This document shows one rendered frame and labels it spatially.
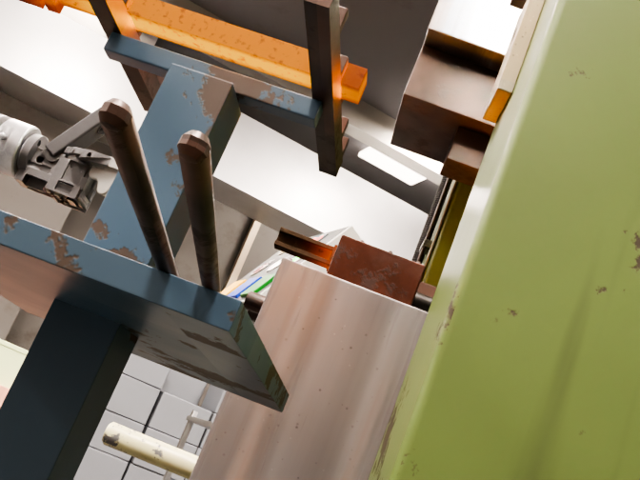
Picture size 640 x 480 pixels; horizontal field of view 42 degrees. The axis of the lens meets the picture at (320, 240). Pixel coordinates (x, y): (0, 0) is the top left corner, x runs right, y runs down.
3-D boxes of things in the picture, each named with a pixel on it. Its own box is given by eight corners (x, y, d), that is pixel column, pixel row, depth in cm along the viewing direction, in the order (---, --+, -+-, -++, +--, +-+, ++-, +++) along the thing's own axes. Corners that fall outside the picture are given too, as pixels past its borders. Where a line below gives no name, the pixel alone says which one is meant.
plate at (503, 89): (496, 88, 104) (536, -22, 109) (481, 119, 112) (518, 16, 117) (512, 93, 104) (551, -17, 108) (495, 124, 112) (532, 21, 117)
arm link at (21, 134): (26, 132, 141) (7, 107, 132) (51, 142, 141) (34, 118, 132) (1, 178, 139) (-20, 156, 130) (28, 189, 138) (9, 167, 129)
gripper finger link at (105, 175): (130, 204, 127) (89, 195, 132) (146, 170, 129) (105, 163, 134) (117, 194, 125) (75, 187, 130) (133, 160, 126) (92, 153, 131)
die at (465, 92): (403, 93, 132) (423, 44, 135) (390, 144, 151) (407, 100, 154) (659, 187, 129) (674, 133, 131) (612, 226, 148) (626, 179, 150)
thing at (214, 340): (-205, 166, 53) (-188, 139, 54) (27, 312, 91) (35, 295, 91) (229, 331, 49) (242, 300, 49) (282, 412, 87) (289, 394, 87)
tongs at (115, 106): (202, 162, 29) (216, 132, 29) (90, 116, 29) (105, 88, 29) (223, 367, 86) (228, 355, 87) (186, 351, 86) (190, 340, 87)
